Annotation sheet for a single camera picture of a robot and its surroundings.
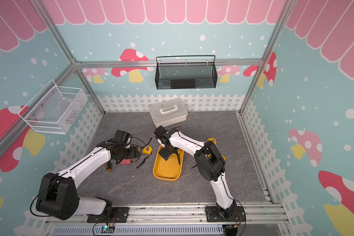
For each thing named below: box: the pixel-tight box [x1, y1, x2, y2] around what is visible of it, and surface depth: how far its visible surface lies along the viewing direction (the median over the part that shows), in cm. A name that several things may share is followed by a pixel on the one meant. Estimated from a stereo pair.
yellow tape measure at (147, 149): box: [142, 145, 153, 155], surface depth 99 cm
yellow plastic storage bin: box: [152, 144, 185, 182], surface depth 89 cm
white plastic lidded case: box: [149, 97, 189, 128], surface depth 108 cm
